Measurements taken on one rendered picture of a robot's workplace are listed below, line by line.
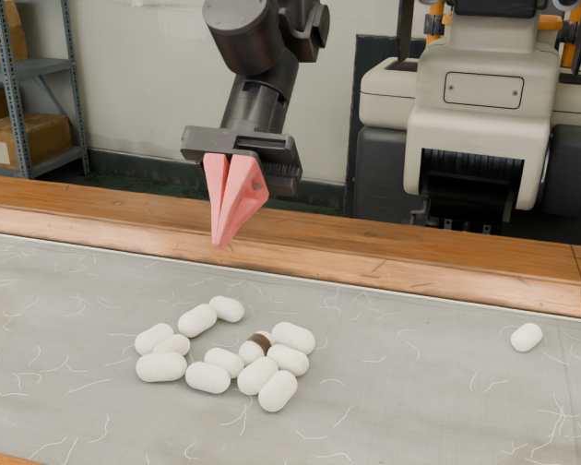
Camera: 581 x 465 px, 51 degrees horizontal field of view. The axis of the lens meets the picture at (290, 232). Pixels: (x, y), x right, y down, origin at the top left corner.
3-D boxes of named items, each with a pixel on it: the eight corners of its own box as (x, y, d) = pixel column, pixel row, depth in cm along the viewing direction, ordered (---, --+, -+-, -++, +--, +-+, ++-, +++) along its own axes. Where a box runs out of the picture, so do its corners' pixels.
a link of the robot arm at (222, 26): (332, 20, 63) (254, 21, 65) (309, -77, 53) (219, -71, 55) (309, 116, 58) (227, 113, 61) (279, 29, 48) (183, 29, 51)
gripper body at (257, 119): (289, 153, 51) (306, 82, 54) (177, 141, 54) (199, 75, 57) (300, 190, 57) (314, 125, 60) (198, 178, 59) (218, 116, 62)
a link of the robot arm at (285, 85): (306, 72, 62) (254, 71, 64) (290, 22, 56) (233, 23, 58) (291, 128, 59) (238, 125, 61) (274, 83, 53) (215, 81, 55)
